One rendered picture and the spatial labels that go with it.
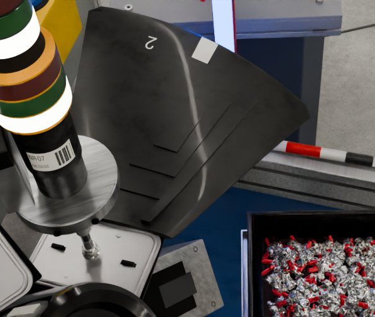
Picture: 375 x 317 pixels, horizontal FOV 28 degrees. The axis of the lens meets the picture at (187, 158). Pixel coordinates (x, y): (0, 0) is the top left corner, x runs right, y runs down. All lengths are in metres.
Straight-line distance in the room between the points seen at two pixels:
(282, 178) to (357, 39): 1.38
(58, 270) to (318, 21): 0.58
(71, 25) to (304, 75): 0.41
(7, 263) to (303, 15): 0.64
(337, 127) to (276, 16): 1.14
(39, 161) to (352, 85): 1.85
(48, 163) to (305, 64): 0.79
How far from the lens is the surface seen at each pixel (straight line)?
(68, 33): 0.97
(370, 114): 2.17
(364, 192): 1.01
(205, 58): 0.70
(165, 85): 0.66
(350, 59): 2.30
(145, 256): 0.56
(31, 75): 0.38
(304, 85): 1.22
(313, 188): 1.02
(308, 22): 1.03
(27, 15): 0.37
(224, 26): 0.83
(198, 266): 0.75
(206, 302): 0.76
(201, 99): 0.66
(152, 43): 0.70
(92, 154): 0.48
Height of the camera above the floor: 1.67
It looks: 54 degrees down
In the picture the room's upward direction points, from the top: 9 degrees counter-clockwise
